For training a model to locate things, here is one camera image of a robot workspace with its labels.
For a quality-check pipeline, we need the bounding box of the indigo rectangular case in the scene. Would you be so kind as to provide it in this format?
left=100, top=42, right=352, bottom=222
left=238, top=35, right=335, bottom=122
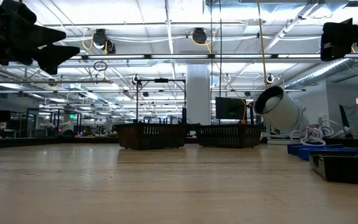
left=287, top=143, right=345, bottom=156

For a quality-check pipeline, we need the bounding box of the blue rectangular case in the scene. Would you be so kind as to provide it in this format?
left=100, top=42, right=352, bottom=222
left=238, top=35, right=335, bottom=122
left=297, top=147, right=358, bottom=161

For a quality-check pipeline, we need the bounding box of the black slotted plastic basket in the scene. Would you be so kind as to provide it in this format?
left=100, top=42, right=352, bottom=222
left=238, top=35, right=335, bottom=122
left=196, top=123, right=264, bottom=149
left=114, top=123, right=187, bottom=151

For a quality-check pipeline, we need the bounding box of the black rectangular case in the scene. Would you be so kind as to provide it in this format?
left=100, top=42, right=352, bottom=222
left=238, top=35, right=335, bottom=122
left=308, top=149, right=358, bottom=184

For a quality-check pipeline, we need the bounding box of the white spotlight lamp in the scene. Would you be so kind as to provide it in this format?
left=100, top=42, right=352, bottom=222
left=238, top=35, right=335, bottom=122
left=253, top=85, right=311, bottom=135

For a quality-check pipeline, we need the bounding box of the black background monitor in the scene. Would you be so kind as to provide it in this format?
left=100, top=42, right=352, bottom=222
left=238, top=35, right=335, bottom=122
left=215, top=96, right=247, bottom=120

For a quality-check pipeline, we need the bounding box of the white building pillar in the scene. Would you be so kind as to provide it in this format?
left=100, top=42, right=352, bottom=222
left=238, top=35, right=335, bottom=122
left=186, top=64, right=211, bottom=126

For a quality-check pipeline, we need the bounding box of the black ceiling cable reel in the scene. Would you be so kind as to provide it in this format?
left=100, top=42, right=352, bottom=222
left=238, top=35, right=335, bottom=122
left=192, top=27, right=208, bottom=45
left=92, top=28, right=117, bottom=55

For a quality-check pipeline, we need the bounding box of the silver ventilation duct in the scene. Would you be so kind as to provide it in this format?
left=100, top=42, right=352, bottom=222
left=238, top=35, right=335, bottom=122
left=284, top=57, right=358, bottom=90

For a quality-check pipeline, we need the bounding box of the yellow cable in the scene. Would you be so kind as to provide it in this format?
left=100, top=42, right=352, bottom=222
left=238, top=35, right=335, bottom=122
left=256, top=0, right=269, bottom=90

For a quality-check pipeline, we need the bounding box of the black aluminium table frame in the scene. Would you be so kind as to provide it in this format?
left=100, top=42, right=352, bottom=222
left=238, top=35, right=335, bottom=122
left=0, top=136, right=358, bottom=150

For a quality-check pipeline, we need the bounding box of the white bundled cable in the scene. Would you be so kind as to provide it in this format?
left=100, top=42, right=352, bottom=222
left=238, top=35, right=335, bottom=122
left=259, top=119, right=357, bottom=147

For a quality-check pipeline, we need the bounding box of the black background frame rig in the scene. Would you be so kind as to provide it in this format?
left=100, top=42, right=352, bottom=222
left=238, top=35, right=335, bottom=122
left=135, top=78, right=187, bottom=125

